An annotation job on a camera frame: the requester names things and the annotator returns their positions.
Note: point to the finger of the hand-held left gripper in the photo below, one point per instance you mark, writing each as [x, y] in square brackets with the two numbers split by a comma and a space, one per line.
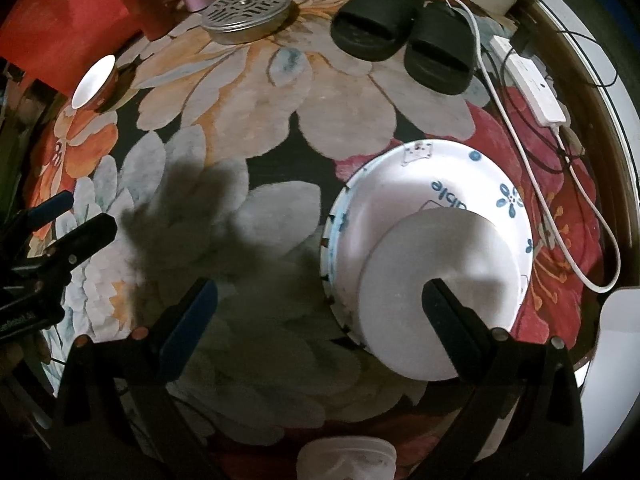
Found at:
[85, 235]
[50, 207]

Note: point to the white bear print plate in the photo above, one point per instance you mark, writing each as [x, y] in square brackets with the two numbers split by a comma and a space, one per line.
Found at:
[400, 185]

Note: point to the red gift bag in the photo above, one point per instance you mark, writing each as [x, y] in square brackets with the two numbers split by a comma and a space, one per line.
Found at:
[65, 15]

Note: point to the white plastic object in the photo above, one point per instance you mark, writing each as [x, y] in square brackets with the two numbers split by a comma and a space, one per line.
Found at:
[345, 457]

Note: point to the white power strip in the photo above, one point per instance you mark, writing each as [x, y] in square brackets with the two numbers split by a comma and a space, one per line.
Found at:
[535, 85]

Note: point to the white rounded object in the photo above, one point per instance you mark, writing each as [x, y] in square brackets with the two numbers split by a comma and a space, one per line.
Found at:
[622, 320]

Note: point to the round perforated metal tin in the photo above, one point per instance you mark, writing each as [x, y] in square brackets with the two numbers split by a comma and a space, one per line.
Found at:
[247, 12]

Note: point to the floral patterned mat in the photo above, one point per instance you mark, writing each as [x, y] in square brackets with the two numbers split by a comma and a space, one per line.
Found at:
[250, 125]

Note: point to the white ceramic bowl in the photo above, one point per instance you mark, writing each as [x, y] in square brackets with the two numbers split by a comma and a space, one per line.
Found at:
[400, 285]
[92, 82]

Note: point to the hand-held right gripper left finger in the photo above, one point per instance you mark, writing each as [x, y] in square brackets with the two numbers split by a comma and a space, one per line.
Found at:
[192, 320]

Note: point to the white leaf stripe plate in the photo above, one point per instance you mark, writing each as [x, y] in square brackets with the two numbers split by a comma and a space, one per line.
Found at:
[329, 260]

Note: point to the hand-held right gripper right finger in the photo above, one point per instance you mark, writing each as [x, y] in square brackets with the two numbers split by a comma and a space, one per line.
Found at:
[445, 320]

